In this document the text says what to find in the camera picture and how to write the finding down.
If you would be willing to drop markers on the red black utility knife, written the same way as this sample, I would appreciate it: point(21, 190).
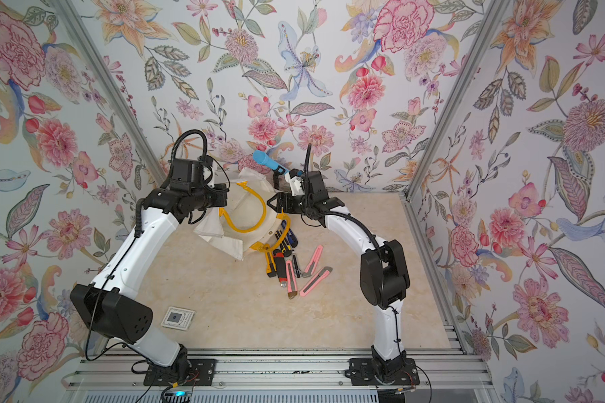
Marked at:
point(281, 267)

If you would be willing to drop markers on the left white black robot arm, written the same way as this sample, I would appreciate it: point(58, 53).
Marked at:
point(109, 304)

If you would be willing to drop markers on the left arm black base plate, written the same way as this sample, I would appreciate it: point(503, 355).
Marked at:
point(196, 372)

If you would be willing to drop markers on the grey small utility knife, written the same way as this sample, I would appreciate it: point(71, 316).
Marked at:
point(295, 265)

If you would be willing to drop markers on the white QR code card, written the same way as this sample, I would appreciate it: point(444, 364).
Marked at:
point(177, 318)

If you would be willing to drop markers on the white canvas pouch yellow handles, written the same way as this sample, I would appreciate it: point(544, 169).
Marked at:
point(247, 224)

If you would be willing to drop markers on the pink utility knife middle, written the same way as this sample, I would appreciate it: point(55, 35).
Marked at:
point(313, 262)

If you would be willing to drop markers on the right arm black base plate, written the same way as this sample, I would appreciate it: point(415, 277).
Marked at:
point(398, 372)

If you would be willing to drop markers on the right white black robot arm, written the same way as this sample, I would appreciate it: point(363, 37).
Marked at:
point(384, 278)

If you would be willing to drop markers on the pink utility knife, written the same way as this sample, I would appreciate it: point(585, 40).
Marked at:
point(313, 262)
point(292, 290)
point(315, 280)

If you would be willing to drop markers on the blue utility knife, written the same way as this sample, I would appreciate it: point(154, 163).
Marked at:
point(292, 239)

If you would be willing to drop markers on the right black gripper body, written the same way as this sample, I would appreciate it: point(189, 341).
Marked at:
point(301, 206)

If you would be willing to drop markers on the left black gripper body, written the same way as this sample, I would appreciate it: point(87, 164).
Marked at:
point(206, 197)

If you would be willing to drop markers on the pink utility knife left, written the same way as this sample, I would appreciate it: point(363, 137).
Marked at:
point(292, 290)

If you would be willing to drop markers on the aluminium front rail frame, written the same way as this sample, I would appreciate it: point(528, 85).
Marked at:
point(283, 375)

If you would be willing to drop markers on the blue microphone on black stand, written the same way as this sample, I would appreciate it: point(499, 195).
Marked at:
point(263, 159)

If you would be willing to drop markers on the pink utility knife right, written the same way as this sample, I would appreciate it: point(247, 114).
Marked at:
point(315, 280)

